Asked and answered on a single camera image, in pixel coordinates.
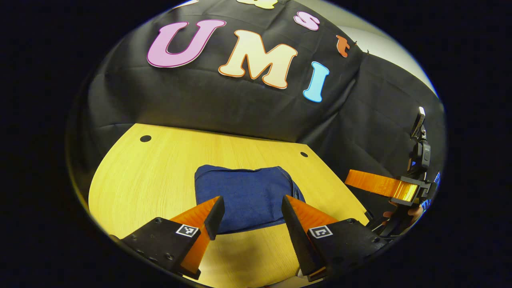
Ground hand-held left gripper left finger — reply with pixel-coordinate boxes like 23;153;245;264
120;196;225;280

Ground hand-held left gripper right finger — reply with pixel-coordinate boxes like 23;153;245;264
281;195;388;282

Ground blue jeans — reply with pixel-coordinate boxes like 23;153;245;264
194;164;306;234

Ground black backdrop cloth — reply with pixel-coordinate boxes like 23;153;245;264
66;0;446;224

